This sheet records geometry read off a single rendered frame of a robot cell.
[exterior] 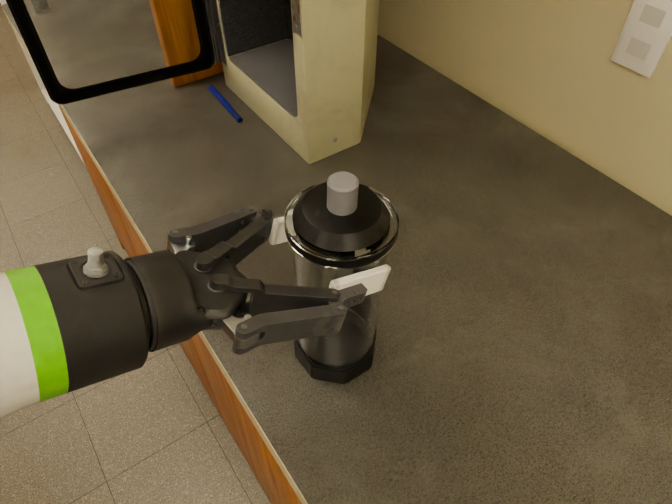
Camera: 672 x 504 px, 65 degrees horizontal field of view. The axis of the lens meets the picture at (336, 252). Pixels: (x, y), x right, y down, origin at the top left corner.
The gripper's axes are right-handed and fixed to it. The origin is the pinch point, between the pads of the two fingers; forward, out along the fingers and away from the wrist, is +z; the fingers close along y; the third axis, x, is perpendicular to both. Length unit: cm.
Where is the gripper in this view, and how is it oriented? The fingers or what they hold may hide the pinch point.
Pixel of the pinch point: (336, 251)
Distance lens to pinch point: 52.2
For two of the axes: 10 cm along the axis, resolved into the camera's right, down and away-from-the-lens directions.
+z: 7.7, -2.1, 6.0
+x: -2.5, 7.7, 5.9
